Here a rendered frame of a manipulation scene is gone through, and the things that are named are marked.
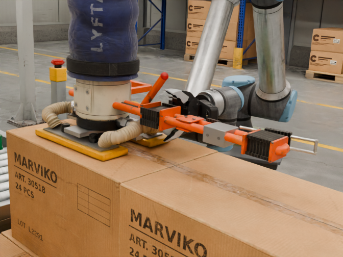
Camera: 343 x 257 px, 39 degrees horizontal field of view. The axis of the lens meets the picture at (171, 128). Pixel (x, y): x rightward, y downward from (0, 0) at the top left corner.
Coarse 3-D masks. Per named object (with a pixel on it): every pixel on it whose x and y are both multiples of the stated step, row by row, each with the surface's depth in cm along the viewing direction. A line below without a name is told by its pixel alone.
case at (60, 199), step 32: (32, 128) 167; (32, 160) 155; (64, 160) 141; (96, 160) 140; (128, 160) 141; (160, 160) 142; (192, 160) 144; (32, 192) 158; (64, 192) 144; (96, 192) 133; (32, 224) 162; (64, 224) 148; (96, 224) 136; (64, 256) 151; (96, 256) 138
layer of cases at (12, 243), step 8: (8, 232) 178; (0, 240) 172; (8, 240) 172; (16, 240) 173; (0, 248) 167; (8, 248) 167; (16, 248) 167; (24, 248) 168; (0, 256) 162; (8, 256) 162; (16, 256) 162; (24, 256) 163; (32, 256) 164
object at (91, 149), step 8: (40, 128) 159; (48, 128) 158; (56, 128) 158; (40, 136) 157; (48, 136) 154; (56, 136) 152; (64, 136) 151; (72, 136) 151; (88, 136) 152; (96, 136) 145; (64, 144) 149; (72, 144) 146; (80, 144) 145; (88, 144) 144; (96, 144) 145; (88, 152) 141; (96, 152) 139; (104, 152) 139; (112, 152) 140; (120, 152) 142; (104, 160) 138
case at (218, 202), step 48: (144, 192) 119; (192, 192) 120; (240, 192) 122; (288, 192) 123; (336, 192) 124; (144, 240) 121; (192, 240) 109; (240, 240) 99; (288, 240) 99; (336, 240) 100
